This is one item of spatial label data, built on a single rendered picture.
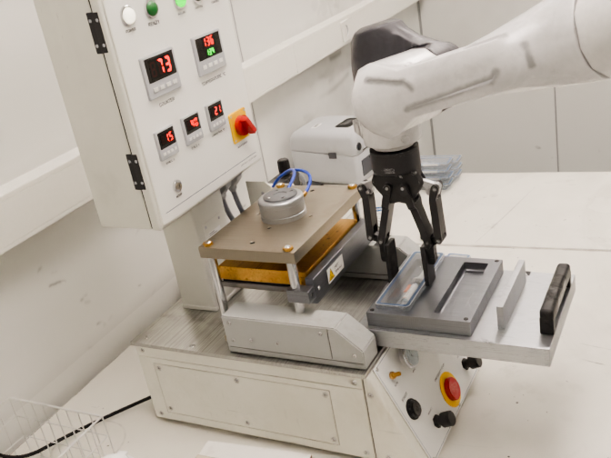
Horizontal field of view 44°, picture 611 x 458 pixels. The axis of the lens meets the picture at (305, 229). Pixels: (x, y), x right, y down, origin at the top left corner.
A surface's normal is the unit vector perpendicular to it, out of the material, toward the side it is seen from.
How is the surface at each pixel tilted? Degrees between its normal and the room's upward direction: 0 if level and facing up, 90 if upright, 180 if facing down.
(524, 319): 0
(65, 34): 90
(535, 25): 48
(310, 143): 86
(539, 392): 0
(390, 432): 90
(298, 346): 90
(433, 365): 65
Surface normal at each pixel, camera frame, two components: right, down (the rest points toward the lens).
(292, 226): -0.17, -0.91
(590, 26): -0.80, 0.24
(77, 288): 0.89, 0.03
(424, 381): 0.73, -0.35
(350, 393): -0.44, 0.43
